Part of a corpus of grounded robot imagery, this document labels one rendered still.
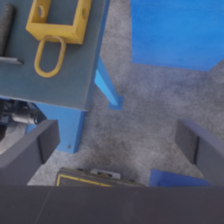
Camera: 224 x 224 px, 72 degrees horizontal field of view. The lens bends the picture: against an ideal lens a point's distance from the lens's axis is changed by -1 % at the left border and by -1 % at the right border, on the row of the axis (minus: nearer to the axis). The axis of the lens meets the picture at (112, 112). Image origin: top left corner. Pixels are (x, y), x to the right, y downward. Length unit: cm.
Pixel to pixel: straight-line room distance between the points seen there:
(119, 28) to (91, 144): 122
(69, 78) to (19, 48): 21
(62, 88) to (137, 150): 113
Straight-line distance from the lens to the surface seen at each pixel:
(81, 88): 47
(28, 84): 56
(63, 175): 133
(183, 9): 103
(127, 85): 156
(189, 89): 163
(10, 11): 69
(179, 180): 159
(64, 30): 50
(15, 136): 175
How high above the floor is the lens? 149
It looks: 79 degrees down
